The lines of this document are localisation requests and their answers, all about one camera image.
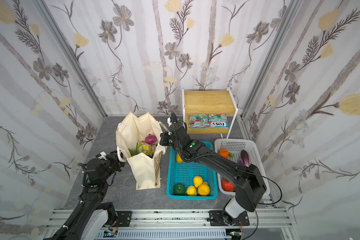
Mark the purple onion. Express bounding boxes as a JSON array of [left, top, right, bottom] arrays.
[[145, 134, 158, 145]]

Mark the cream floral grocery tote bag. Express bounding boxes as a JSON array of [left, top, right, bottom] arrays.
[[116, 113, 167, 190]]

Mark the green snack bag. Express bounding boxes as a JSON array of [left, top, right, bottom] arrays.
[[129, 142, 157, 158]]

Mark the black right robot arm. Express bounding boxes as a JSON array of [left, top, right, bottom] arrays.
[[160, 113, 267, 226]]

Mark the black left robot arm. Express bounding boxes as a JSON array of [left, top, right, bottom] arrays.
[[49, 151, 126, 240]]

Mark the green red candy bag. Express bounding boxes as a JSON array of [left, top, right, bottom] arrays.
[[189, 115, 210, 129]]

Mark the Fox's candy bag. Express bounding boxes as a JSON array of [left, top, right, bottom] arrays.
[[209, 114, 230, 129]]

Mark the yellow lemon top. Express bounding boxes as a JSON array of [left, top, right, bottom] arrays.
[[176, 153, 183, 163]]

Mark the yellow lemon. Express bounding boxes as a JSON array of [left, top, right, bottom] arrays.
[[186, 186, 198, 197], [176, 153, 183, 163], [193, 176, 204, 188]]

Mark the yellow lemon right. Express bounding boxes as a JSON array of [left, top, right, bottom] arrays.
[[193, 176, 204, 188]]

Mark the orange bell pepper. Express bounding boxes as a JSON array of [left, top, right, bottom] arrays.
[[218, 149, 230, 159]]

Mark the green avocado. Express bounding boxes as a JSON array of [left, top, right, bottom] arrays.
[[173, 184, 186, 196]]

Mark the yellow lemon middle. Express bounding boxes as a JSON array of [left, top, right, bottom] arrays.
[[186, 186, 198, 197]]

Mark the white wooden two-tier shelf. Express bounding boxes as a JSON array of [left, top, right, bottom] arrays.
[[182, 89, 238, 138]]

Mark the large yellow citrus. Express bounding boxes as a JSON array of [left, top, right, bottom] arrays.
[[198, 182, 211, 197]]

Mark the white plastic basket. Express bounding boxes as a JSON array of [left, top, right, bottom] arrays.
[[213, 138, 271, 198]]

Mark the red tomato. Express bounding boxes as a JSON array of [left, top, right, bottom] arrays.
[[222, 178, 236, 192]]

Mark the purple eggplant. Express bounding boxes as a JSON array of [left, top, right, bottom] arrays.
[[238, 150, 251, 167]]

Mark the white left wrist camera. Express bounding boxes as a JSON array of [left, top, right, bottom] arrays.
[[96, 152, 107, 160]]

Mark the aluminium mounting rail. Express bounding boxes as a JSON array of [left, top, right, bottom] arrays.
[[43, 208, 295, 240]]

